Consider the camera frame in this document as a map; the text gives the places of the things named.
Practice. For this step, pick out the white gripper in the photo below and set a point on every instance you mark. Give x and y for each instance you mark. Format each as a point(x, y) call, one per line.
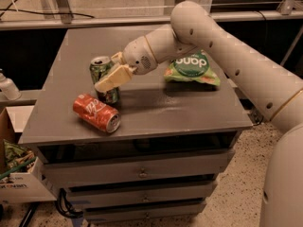
point(137, 56)

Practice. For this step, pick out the red coke can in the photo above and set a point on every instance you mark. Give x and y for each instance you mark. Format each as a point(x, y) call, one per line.
point(97, 113)

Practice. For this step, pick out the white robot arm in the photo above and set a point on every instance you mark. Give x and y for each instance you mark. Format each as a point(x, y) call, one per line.
point(276, 92)

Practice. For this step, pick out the white cardboard box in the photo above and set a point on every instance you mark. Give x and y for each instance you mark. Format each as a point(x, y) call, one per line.
point(30, 185)

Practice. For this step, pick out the metal railing frame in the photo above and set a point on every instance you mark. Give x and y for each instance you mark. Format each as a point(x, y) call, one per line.
point(28, 14)

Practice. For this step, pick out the grey drawer cabinet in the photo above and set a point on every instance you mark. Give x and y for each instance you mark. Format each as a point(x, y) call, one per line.
point(172, 142)

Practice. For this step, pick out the white plastic bottle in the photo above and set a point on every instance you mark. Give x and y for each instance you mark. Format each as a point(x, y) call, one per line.
point(8, 87)

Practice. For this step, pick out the green chip bag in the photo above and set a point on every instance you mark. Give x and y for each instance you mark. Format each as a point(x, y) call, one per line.
point(193, 68)

